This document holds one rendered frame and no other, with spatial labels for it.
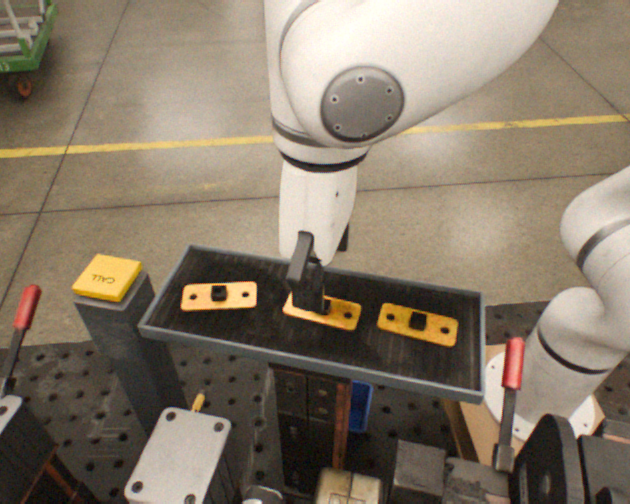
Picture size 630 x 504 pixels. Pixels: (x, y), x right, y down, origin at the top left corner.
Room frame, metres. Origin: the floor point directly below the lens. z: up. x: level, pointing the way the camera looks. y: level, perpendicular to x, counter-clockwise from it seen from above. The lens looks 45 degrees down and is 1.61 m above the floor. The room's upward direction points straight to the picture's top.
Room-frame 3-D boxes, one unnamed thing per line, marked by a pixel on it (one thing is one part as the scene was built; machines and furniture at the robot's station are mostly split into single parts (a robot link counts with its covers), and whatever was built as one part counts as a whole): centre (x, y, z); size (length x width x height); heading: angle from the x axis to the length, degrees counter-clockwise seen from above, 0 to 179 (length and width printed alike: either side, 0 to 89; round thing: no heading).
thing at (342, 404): (0.37, 0.00, 0.92); 0.10 x 0.08 x 0.45; 77
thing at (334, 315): (0.37, -0.01, 1.17); 0.08 x 0.04 x 0.01; 72
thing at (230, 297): (0.39, 0.11, 1.17); 0.08 x 0.04 x 0.01; 94
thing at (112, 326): (0.42, 0.25, 0.92); 0.08 x 0.08 x 0.44; 77
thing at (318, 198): (0.37, -0.01, 1.33); 0.10 x 0.07 x 0.11; 162
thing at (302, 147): (0.37, -0.01, 1.40); 0.09 x 0.08 x 0.03; 162
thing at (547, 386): (0.47, -0.40, 0.88); 0.19 x 0.19 x 0.18
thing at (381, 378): (0.37, 0.00, 1.16); 0.37 x 0.14 x 0.02; 77
